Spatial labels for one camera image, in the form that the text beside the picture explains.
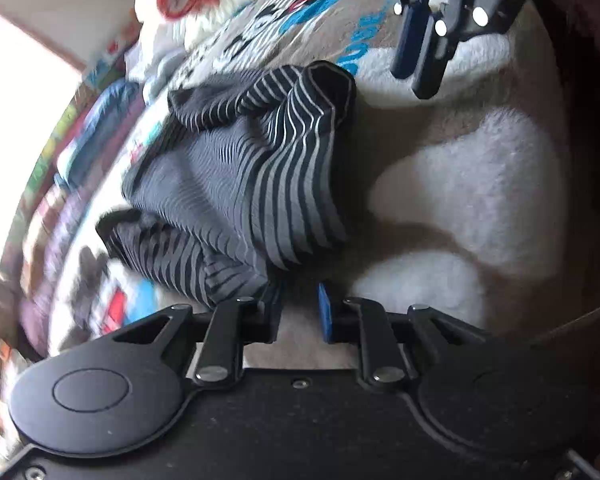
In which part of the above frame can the colourful alphabet foam mat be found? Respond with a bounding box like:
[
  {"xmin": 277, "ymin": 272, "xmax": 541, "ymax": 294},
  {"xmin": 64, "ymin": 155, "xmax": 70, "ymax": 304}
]
[{"xmin": 0, "ymin": 10, "xmax": 140, "ymax": 276}]

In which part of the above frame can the folded blue quilt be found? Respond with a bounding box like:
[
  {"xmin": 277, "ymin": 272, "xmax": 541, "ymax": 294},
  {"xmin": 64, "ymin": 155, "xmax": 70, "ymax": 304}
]
[{"xmin": 54, "ymin": 78, "xmax": 143, "ymax": 188}]

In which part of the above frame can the cream white duvet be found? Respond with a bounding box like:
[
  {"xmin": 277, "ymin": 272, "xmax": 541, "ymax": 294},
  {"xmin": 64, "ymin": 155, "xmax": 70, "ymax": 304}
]
[{"xmin": 125, "ymin": 0, "xmax": 316, "ymax": 104}]

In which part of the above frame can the black grey striped garment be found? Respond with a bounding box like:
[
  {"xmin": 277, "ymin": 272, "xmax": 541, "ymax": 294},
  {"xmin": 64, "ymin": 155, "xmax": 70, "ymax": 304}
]
[{"xmin": 96, "ymin": 61, "xmax": 356, "ymax": 308}]

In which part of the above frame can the Mickey Mouse fleece blanket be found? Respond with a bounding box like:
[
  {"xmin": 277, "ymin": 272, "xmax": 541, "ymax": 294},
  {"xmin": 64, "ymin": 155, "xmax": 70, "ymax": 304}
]
[{"xmin": 46, "ymin": 0, "xmax": 568, "ymax": 368}]

